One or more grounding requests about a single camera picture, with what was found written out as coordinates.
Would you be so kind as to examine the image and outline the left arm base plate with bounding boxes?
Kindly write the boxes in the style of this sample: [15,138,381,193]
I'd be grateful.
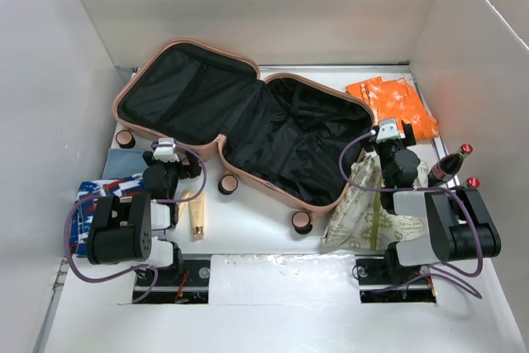
[137,256,211,305]

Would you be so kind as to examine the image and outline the cola bottle red cap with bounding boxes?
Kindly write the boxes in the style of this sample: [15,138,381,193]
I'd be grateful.
[428,144,474,187]

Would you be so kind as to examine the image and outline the orange white patterned garment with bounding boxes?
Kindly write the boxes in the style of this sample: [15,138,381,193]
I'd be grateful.
[346,76,439,141]

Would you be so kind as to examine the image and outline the light blue denim garment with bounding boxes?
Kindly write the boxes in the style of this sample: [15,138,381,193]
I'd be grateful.
[102,148,148,179]

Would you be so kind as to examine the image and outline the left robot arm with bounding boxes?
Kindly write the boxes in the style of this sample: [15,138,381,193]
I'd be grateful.
[86,149,206,284]

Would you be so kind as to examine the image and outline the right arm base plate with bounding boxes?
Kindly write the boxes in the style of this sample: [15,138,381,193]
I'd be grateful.
[351,255,436,303]

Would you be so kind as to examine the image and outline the wide cream cosmetic tube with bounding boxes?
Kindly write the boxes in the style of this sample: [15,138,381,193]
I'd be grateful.
[189,193,205,238]

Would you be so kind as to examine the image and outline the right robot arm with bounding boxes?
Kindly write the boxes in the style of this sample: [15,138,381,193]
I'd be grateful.
[360,119,502,284]

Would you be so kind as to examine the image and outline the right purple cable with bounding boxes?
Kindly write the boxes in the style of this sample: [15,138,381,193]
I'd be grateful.
[338,128,484,300]

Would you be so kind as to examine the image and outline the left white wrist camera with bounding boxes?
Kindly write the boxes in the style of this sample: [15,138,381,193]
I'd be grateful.
[151,138,179,163]

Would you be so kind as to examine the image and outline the purple cable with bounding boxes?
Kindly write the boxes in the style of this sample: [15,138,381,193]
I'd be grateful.
[64,142,207,303]
[338,128,484,300]

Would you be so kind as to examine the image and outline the blue white red shorts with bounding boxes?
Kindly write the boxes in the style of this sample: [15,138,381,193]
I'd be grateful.
[69,173,145,257]

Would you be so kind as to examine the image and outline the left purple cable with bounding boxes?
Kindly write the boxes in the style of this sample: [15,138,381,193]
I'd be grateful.
[64,142,207,303]

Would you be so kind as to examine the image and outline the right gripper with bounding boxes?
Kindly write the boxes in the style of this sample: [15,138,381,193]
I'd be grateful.
[358,122,415,186]

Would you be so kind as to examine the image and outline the slim cream cosmetic tube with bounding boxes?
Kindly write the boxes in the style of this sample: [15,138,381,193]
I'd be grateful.
[175,191,196,226]

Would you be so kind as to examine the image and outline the pink suitcase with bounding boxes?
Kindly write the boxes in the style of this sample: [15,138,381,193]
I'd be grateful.
[112,39,374,222]

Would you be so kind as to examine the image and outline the cream green printed jacket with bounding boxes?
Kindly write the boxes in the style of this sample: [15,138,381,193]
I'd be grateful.
[322,155,428,253]

